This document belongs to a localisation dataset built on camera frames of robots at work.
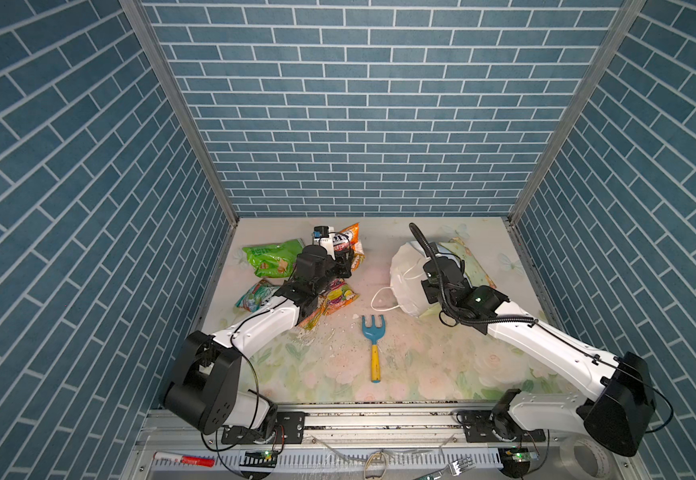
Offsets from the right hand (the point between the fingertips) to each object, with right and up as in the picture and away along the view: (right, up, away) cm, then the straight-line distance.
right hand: (434, 269), depth 81 cm
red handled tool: (-61, -43, -12) cm, 76 cm away
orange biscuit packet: (-24, +9, -1) cm, 25 cm away
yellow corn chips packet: (-21, +4, 0) cm, 21 cm away
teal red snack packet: (-54, -10, +13) cm, 57 cm away
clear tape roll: (+28, -43, -13) cm, 53 cm away
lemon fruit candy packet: (-28, -9, +13) cm, 32 cm away
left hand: (-23, +5, +3) cm, 23 cm away
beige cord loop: (-15, -44, -14) cm, 49 cm away
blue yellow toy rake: (-16, -20, +8) cm, 27 cm away
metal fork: (+2, -45, -13) cm, 47 cm away
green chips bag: (-49, +2, +16) cm, 52 cm away
